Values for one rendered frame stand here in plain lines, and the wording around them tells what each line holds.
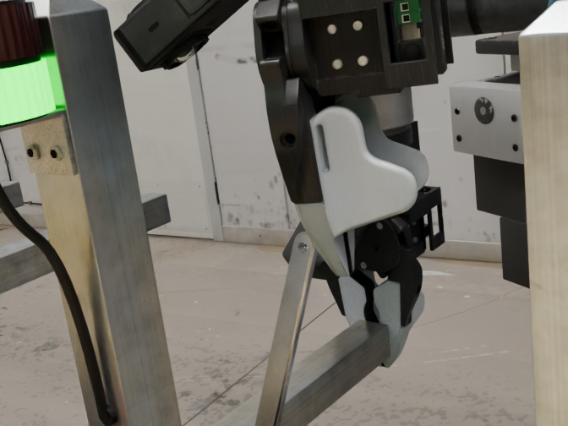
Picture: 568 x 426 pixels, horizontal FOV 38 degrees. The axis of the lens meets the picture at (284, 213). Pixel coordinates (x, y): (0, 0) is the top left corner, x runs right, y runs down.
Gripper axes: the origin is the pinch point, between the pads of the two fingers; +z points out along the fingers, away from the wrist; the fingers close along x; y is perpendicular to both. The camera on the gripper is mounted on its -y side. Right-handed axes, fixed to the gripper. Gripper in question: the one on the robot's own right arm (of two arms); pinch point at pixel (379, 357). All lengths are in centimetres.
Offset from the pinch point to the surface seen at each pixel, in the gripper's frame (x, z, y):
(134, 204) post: -5.8, -23.6, -28.9
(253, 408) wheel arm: 0.1, -3.9, -16.7
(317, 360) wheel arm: 0.2, -3.8, -8.5
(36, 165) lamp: -3.1, -26.4, -32.2
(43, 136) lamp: -4.1, -27.8, -32.2
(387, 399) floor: 77, 84, 116
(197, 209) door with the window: 235, 71, 210
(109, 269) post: -5.8, -21.0, -31.3
